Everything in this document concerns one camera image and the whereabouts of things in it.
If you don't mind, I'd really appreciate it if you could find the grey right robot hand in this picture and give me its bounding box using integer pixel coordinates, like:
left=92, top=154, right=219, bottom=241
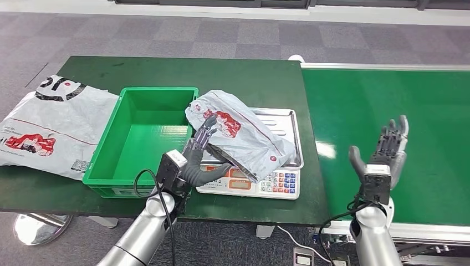
left=348, top=115, right=410, bottom=190

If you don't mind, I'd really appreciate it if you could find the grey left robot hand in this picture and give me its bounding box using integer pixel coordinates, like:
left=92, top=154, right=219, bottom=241
left=180, top=115, right=233, bottom=188

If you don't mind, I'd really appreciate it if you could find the grey courier parcel red print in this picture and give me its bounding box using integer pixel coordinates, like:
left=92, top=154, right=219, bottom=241
left=185, top=90, right=297, bottom=183

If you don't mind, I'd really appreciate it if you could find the green conveyor belt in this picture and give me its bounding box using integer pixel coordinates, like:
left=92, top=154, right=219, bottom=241
left=301, top=62, right=470, bottom=266

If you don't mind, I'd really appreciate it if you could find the conveyor control board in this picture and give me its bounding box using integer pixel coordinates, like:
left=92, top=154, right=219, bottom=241
left=310, top=227, right=353, bottom=252

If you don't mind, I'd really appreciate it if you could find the grey floor socket box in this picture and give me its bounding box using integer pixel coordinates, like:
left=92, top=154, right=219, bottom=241
left=292, top=247, right=315, bottom=266

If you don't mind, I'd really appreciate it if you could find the green plastic crate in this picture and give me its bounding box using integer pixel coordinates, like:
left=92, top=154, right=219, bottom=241
left=82, top=86, right=200, bottom=199

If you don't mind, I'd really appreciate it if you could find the white electronic scale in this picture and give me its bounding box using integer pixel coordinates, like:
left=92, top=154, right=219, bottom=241
left=195, top=163, right=301, bottom=201

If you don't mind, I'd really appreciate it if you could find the white table foot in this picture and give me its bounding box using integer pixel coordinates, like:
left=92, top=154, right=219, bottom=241
left=256, top=224, right=276, bottom=240
left=87, top=216, right=119, bottom=229

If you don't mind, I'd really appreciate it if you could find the steel scale tray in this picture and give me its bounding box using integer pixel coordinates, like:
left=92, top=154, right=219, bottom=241
left=200, top=107, right=305, bottom=170

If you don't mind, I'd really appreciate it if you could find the large flat grey courier bag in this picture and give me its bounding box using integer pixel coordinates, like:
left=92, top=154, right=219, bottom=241
left=0, top=75, right=120, bottom=181

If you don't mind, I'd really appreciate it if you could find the round chrome table base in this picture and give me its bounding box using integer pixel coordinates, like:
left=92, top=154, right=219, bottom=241
left=13, top=213, right=73, bottom=247

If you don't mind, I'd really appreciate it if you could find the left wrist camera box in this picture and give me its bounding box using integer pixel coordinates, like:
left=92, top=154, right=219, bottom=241
left=155, top=150, right=188, bottom=186

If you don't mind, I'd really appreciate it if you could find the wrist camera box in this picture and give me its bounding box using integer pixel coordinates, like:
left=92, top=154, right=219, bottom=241
left=361, top=164, right=393, bottom=206
left=155, top=150, right=188, bottom=186

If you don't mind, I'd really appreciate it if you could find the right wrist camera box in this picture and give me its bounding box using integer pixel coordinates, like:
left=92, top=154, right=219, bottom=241
left=361, top=164, right=393, bottom=206

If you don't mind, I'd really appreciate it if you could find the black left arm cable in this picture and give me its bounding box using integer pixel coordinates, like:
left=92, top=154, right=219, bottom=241
left=133, top=168, right=177, bottom=266

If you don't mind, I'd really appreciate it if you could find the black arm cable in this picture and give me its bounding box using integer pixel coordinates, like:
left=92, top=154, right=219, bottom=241
left=133, top=168, right=177, bottom=266
left=318, top=199, right=371, bottom=266

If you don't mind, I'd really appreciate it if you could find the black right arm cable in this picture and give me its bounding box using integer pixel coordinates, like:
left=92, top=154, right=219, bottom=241
left=318, top=199, right=371, bottom=266

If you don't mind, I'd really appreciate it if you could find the white floor cable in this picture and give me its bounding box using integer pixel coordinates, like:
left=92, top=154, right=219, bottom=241
left=276, top=225, right=333, bottom=265

